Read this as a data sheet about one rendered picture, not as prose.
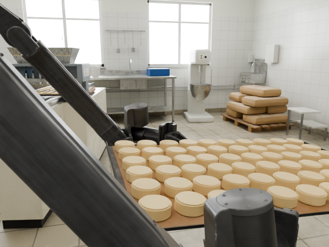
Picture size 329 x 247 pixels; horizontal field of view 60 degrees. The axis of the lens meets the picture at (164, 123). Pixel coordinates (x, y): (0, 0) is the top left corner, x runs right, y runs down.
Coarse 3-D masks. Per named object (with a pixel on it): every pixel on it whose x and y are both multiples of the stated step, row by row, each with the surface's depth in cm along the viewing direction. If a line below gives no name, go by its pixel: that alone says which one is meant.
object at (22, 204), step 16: (0, 160) 196; (0, 176) 199; (16, 176) 199; (0, 192) 201; (16, 192) 202; (32, 192) 202; (0, 208) 204; (16, 208) 205; (32, 208) 205; (48, 208) 219; (16, 224) 211; (32, 224) 211
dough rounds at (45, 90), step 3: (45, 87) 304; (48, 87) 306; (51, 87) 305; (36, 90) 277; (39, 90) 282; (42, 90) 277; (45, 90) 279; (48, 90) 277; (51, 90) 279; (54, 90) 277; (39, 93) 255; (42, 93) 256; (45, 93) 256; (48, 93) 256; (51, 93) 257; (54, 93) 256; (57, 93) 261
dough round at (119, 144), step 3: (117, 141) 72; (120, 141) 73; (123, 141) 73; (126, 141) 73; (129, 141) 73; (117, 144) 70; (120, 144) 70; (123, 144) 70; (126, 144) 70; (129, 144) 71; (132, 144) 71; (117, 147) 70; (120, 147) 69; (123, 147) 69; (132, 147) 70; (117, 150) 70
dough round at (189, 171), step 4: (188, 164) 59; (192, 164) 59; (196, 164) 59; (184, 168) 57; (188, 168) 57; (192, 168) 57; (196, 168) 57; (200, 168) 57; (204, 168) 58; (184, 172) 56; (188, 172) 55; (192, 172) 55; (196, 172) 55; (200, 172) 56; (204, 172) 56; (184, 176) 56; (188, 176) 56; (192, 176) 55; (192, 180) 55
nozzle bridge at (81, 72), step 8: (16, 64) 248; (24, 64) 249; (64, 64) 250; (72, 64) 251; (80, 64) 251; (88, 64) 277; (72, 72) 260; (80, 72) 252; (88, 72) 276; (32, 80) 255; (40, 80) 256; (80, 80) 254; (88, 80) 276; (88, 88) 275
